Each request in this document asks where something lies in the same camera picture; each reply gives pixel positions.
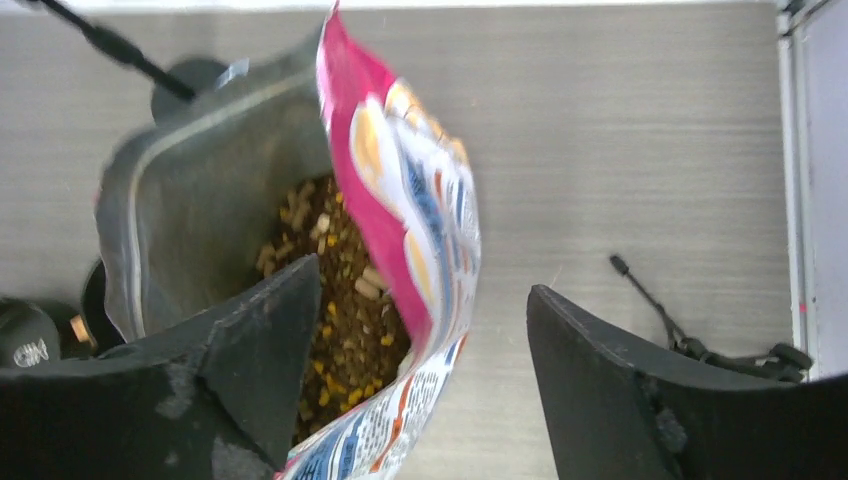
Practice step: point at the round black pet bowl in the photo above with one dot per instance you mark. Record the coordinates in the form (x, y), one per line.
(102, 330)

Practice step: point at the colourful pet food bag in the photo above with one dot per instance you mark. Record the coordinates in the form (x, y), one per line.
(180, 199)

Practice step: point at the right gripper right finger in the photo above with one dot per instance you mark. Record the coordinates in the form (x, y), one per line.
(619, 407)

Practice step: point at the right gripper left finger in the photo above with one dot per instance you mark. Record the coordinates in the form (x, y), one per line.
(214, 397)

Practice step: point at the blue microphone on stand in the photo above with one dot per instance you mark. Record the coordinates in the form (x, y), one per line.
(173, 89)

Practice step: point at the cat-ear black pet bowl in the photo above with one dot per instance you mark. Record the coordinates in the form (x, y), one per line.
(33, 332)

